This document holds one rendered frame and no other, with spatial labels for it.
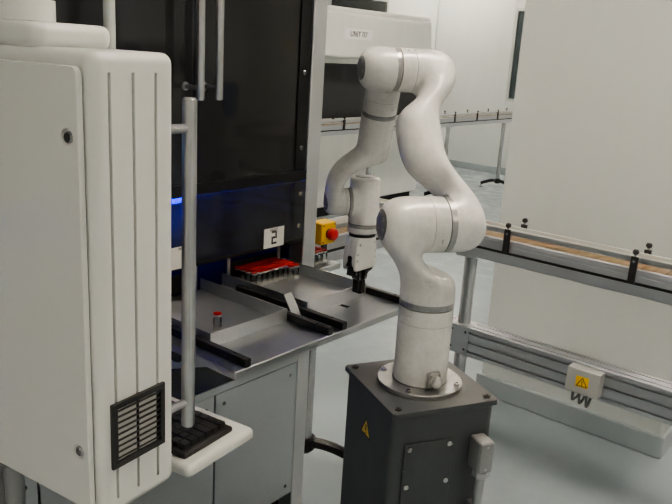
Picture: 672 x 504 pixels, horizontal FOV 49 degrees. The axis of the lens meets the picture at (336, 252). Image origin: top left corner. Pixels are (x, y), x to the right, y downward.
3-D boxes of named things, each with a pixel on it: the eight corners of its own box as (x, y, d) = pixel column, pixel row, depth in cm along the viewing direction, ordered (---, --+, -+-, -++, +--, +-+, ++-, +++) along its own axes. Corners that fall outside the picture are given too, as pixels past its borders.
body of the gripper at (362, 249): (362, 225, 214) (360, 262, 216) (340, 230, 206) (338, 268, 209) (383, 230, 209) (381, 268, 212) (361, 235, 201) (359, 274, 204)
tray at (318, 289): (221, 284, 219) (221, 273, 218) (282, 268, 239) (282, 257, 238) (306, 314, 199) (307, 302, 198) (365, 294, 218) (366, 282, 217)
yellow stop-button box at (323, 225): (304, 241, 242) (305, 219, 241) (318, 238, 248) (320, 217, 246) (321, 246, 238) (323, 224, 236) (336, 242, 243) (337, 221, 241)
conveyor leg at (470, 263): (437, 429, 308) (455, 251, 287) (448, 421, 314) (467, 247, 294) (456, 436, 302) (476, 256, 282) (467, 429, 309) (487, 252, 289)
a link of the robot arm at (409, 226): (463, 312, 158) (475, 202, 152) (380, 315, 153) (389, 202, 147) (441, 294, 169) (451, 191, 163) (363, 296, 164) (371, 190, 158)
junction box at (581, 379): (563, 388, 263) (567, 365, 261) (569, 384, 267) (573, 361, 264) (596, 400, 256) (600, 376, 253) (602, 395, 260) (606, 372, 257)
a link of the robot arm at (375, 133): (340, 116, 185) (325, 221, 201) (400, 118, 189) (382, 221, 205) (332, 103, 192) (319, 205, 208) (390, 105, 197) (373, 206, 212)
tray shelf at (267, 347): (108, 321, 191) (107, 314, 190) (293, 270, 243) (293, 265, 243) (235, 380, 162) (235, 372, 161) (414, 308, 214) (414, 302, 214)
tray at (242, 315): (124, 310, 194) (124, 297, 193) (201, 289, 214) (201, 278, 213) (210, 347, 173) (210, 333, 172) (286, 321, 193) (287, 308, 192)
